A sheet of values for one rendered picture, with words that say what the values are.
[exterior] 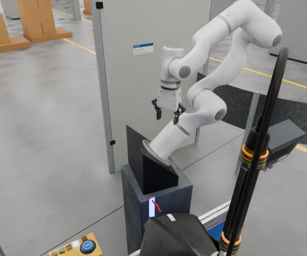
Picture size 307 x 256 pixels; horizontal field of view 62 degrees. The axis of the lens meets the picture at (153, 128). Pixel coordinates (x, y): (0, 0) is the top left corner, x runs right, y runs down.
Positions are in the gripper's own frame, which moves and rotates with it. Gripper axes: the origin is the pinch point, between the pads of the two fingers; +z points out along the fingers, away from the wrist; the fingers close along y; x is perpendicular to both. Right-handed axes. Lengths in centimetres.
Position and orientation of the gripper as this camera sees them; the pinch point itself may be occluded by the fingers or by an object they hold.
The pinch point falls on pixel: (167, 119)
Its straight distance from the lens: 115.7
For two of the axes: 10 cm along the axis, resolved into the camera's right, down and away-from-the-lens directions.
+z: -0.5, 8.8, 4.6
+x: -5.0, 3.8, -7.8
